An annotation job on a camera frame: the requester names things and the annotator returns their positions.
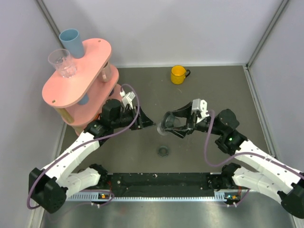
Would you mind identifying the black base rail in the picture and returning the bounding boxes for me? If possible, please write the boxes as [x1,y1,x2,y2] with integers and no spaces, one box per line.
[108,172,227,198]

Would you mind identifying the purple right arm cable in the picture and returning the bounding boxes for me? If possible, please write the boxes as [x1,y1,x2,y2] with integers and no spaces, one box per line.
[204,109,304,179]

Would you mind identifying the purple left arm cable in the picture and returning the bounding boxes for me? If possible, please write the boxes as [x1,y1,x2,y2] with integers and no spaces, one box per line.
[26,83,141,209]

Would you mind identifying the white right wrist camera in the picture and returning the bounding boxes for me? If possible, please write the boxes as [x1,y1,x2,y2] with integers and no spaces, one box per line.
[191,98,209,119]

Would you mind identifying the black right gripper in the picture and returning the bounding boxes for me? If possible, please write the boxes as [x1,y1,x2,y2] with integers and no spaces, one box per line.
[165,102,224,138]

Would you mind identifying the white slotted cable duct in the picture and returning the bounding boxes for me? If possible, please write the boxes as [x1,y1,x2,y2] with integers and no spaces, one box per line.
[67,191,240,202]

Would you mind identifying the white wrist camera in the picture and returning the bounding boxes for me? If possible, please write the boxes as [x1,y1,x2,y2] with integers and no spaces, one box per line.
[191,98,209,119]
[120,91,135,109]

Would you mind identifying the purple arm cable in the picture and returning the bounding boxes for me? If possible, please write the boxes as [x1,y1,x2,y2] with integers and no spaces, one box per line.
[26,83,141,209]
[204,109,304,179]

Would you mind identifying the blue plastic cup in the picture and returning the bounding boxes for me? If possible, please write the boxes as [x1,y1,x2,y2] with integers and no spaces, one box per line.
[59,28,85,59]

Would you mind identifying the pink metallic cup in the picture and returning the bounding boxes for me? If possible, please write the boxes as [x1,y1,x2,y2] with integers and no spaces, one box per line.
[98,61,112,83]

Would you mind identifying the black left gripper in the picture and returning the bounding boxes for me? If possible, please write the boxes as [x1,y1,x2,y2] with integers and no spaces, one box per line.
[112,104,156,130]

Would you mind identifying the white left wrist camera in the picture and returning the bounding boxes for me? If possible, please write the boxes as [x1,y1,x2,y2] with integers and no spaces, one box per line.
[120,91,135,109]

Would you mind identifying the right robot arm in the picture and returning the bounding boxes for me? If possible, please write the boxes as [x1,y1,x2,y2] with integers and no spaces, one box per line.
[160,99,304,219]

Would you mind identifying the small blue cup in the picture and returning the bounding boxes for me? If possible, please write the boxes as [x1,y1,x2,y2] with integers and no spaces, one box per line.
[77,93,89,105]

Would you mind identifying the yellow mug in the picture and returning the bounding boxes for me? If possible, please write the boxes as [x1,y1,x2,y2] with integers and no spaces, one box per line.
[171,65,190,85]

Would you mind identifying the grey threaded coupling nut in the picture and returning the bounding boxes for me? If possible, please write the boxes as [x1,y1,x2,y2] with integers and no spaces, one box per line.
[157,146,170,157]

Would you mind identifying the clear drinking glass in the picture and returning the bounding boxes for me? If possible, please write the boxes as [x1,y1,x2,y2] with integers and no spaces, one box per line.
[48,48,77,78]

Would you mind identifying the pink tiered shelf stand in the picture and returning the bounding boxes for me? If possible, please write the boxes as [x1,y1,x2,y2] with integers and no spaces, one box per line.
[42,38,122,135]

